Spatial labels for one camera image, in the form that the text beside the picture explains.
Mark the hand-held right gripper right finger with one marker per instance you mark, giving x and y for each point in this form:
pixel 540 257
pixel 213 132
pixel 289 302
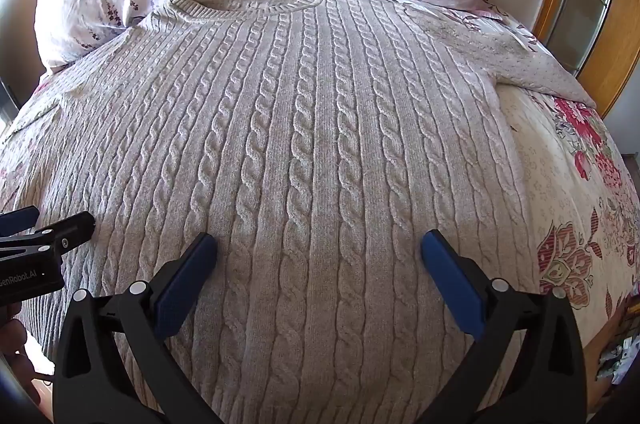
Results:
pixel 452 284

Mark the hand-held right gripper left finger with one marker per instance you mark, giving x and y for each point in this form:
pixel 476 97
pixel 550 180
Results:
pixel 186 284

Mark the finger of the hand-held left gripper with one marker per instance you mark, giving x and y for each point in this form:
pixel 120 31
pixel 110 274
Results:
pixel 70 229
pixel 20 219

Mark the person's left hand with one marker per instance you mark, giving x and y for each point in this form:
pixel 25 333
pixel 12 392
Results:
pixel 14 334

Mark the cream floral quilt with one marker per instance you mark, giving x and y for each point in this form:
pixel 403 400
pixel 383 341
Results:
pixel 550 184

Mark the pile of small clutter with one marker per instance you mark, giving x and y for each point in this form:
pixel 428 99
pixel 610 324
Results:
pixel 617 356

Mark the pink dotted bed sheet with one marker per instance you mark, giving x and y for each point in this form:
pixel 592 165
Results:
pixel 545 69

